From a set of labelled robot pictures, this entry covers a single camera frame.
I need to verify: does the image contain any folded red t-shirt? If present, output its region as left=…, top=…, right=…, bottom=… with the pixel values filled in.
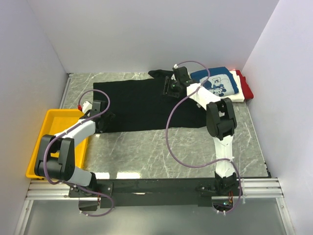
left=235, top=70, right=254, bottom=101

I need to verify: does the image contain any folded blue printed t-shirt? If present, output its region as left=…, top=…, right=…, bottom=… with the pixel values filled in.
left=190, top=67, right=239, bottom=97

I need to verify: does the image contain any aluminium rail frame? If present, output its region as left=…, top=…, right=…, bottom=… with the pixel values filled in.
left=14, top=178, right=296, bottom=235

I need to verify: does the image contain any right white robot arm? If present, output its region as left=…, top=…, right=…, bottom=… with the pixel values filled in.
left=163, top=63, right=240, bottom=195

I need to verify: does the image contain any black t-shirt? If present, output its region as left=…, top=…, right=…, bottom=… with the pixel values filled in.
left=93, top=69, right=211, bottom=134

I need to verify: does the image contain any black base beam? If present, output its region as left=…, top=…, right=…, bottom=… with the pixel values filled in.
left=68, top=178, right=242, bottom=211

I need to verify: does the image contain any folded white t-shirt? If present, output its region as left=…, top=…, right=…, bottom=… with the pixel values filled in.
left=227, top=70, right=245, bottom=102

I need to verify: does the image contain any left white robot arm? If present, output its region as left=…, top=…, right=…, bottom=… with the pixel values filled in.
left=34, top=100, right=115, bottom=197

